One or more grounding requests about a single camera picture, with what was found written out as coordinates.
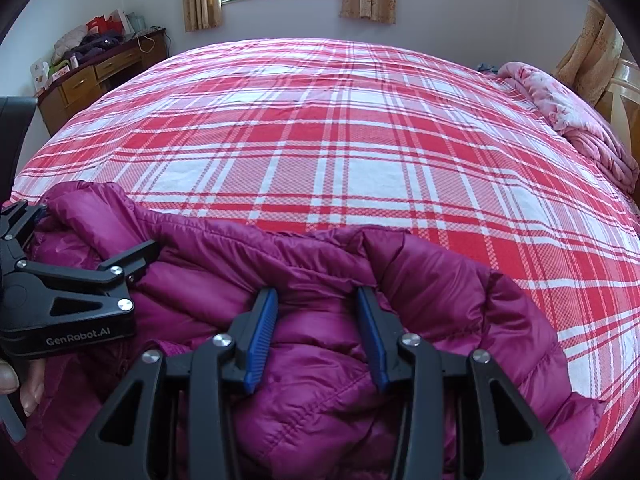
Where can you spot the red gift bag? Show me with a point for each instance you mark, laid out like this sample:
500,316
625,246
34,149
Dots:
105,22

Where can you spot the pink folded quilt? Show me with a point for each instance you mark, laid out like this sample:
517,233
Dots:
575,115

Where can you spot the pale garment pile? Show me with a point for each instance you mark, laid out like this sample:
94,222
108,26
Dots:
72,40

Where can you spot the dark purple garment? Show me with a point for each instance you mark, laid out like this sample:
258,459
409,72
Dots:
100,45

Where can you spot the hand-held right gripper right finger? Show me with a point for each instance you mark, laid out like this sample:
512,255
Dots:
372,340

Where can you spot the wooden desk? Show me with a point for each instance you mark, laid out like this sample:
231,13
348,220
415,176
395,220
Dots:
80,85

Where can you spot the green packet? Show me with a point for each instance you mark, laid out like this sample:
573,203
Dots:
61,66

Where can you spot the magenta puffer jacket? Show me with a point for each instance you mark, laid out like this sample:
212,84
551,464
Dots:
325,410

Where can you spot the blue cloth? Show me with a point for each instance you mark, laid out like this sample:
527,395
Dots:
487,68

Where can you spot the person's left hand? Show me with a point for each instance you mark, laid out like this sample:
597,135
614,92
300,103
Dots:
30,385

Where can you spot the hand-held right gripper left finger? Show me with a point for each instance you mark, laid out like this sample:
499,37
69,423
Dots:
260,340

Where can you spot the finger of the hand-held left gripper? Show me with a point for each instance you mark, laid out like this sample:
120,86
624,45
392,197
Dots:
142,255
20,220

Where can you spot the white carton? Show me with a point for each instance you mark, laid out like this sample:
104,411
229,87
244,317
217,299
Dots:
40,75

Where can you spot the bed with red plaid sheet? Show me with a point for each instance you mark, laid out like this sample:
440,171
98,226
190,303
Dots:
350,160

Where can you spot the wooden headboard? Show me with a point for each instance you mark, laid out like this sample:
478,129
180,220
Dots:
627,90

